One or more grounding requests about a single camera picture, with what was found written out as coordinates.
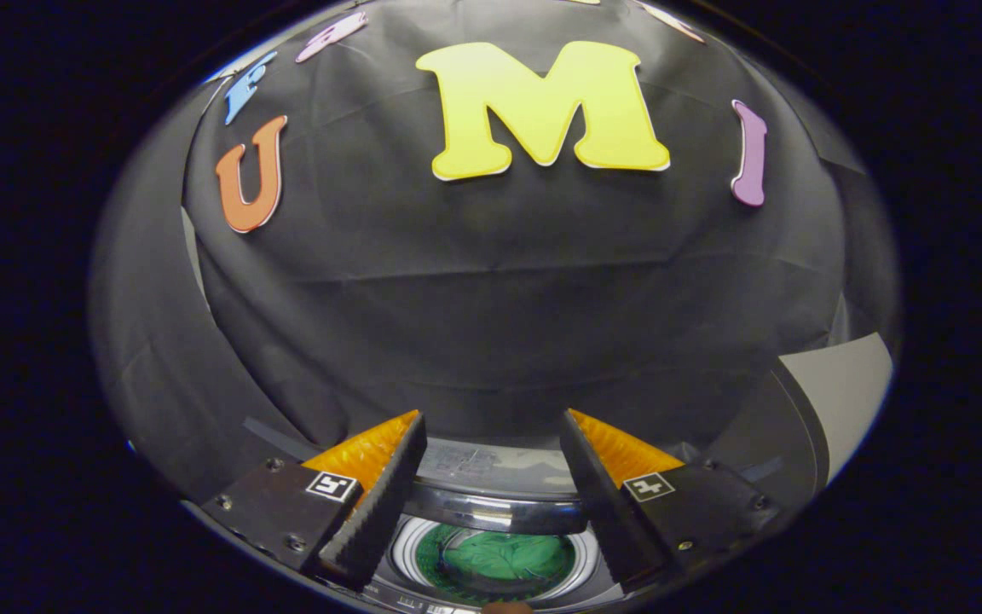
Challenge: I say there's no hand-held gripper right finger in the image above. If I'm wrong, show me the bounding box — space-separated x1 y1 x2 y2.
559 408 786 594

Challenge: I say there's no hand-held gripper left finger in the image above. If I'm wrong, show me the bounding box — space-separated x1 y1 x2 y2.
199 409 430 594

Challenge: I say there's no green polo shirt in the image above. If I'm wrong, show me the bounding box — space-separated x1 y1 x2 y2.
416 523 577 602

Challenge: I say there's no dark grey washing machine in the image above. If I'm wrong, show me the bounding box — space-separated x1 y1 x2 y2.
370 437 628 614

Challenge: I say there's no beige cabinet with grey top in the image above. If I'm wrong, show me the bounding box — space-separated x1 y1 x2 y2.
704 333 894 513

